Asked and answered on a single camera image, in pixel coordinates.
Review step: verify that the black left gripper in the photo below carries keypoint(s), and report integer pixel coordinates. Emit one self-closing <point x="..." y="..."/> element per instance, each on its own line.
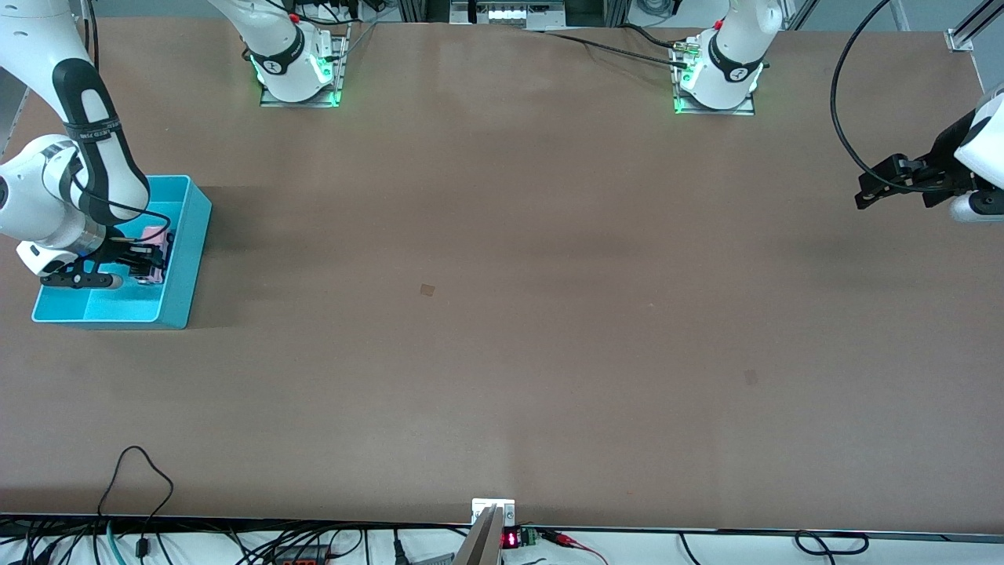
<point x="947" y="161"/>

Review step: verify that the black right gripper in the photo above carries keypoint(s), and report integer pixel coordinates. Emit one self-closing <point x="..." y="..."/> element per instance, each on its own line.
<point x="119" y="249"/>

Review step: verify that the pink jeep toy black roof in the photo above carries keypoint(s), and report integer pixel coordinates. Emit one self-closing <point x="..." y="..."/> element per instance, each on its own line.
<point x="154" y="234"/>

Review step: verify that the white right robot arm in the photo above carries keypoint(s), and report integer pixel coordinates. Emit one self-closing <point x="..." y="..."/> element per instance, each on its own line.
<point x="35" y="47"/>

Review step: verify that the turquoise plastic bin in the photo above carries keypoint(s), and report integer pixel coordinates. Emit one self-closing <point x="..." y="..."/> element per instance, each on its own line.
<point x="184" y="259"/>

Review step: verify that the metal rack equipment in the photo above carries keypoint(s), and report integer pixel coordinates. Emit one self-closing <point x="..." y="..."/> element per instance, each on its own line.
<point x="506" y="12"/>

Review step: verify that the red digit display module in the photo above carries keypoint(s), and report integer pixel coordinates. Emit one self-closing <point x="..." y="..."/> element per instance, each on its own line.
<point x="511" y="539"/>

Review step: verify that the aluminium frame corner bracket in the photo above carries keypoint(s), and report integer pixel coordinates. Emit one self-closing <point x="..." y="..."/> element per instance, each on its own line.
<point x="958" y="41"/>

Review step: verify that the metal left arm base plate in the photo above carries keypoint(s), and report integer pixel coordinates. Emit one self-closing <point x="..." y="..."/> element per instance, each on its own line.
<point x="745" y="111"/>

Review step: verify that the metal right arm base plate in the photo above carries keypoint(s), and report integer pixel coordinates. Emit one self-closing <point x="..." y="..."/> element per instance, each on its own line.
<point x="339" y="78"/>

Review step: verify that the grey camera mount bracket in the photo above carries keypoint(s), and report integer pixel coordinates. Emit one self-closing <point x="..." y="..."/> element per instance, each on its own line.
<point x="482" y="541"/>

